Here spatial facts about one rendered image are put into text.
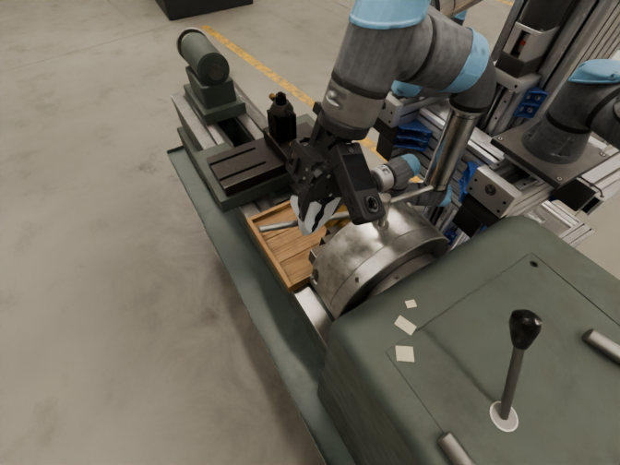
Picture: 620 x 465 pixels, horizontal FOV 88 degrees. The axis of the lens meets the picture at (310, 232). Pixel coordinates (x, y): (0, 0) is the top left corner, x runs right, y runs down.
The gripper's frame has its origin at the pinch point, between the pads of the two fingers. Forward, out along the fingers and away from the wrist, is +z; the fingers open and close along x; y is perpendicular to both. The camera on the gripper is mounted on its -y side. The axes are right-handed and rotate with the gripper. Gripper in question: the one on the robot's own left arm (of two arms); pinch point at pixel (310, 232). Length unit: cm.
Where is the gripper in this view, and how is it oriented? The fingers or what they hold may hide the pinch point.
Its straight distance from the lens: 54.8
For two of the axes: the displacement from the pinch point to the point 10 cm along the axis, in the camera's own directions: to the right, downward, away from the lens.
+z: -3.0, 7.0, 6.5
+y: -5.2, -6.9, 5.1
